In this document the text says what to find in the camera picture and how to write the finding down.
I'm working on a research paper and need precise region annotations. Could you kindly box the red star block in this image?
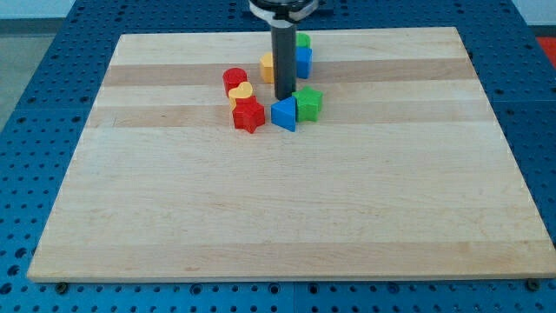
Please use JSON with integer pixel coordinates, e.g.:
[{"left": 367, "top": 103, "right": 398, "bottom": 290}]
[{"left": 232, "top": 96, "right": 266, "bottom": 133}]

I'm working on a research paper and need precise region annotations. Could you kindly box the red cylinder block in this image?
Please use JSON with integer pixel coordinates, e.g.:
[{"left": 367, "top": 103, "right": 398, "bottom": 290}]
[{"left": 222, "top": 67, "right": 248, "bottom": 96}]

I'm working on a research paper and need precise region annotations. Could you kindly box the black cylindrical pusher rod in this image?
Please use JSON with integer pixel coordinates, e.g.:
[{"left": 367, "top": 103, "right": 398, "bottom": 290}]
[{"left": 271, "top": 20, "right": 296, "bottom": 100}]

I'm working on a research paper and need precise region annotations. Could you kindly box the blue triangle block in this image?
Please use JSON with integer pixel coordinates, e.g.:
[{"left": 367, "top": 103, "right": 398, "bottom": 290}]
[{"left": 271, "top": 97, "right": 296, "bottom": 132}]

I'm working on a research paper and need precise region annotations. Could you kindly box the yellow heart block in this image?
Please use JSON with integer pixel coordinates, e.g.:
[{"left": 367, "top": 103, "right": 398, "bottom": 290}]
[{"left": 228, "top": 82, "right": 254, "bottom": 111}]

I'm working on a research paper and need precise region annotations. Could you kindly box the green star block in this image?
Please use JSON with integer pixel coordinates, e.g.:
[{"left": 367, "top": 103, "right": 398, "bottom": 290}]
[{"left": 293, "top": 86, "right": 323, "bottom": 122}]

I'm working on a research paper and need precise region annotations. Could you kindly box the black board screw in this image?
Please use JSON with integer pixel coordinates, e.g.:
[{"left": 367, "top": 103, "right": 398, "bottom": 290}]
[
  {"left": 55, "top": 282, "right": 69, "bottom": 295},
  {"left": 526, "top": 278, "right": 541, "bottom": 292}
]

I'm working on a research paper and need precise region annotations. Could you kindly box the wooden board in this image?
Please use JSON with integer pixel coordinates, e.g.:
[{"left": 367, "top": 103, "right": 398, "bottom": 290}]
[{"left": 27, "top": 27, "right": 555, "bottom": 283}]

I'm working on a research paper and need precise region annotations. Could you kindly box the green circle block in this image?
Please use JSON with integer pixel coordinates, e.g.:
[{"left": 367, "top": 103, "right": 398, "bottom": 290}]
[{"left": 296, "top": 32, "right": 311, "bottom": 49}]

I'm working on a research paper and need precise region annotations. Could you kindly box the blue cube block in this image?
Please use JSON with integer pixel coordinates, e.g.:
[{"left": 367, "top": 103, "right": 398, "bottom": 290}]
[{"left": 295, "top": 47, "right": 313, "bottom": 79}]

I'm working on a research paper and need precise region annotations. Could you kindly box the yellow hexagon block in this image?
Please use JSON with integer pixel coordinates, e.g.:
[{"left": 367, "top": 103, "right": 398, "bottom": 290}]
[{"left": 259, "top": 52, "right": 275, "bottom": 83}]

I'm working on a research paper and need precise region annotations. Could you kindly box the left black board screw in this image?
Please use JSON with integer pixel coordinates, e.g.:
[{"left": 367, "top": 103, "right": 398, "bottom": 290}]
[{"left": 55, "top": 282, "right": 69, "bottom": 295}]

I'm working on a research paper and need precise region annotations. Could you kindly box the right black board screw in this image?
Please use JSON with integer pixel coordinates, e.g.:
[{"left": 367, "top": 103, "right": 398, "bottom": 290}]
[{"left": 526, "top": 278, "right": 541, "bottom": 292}]

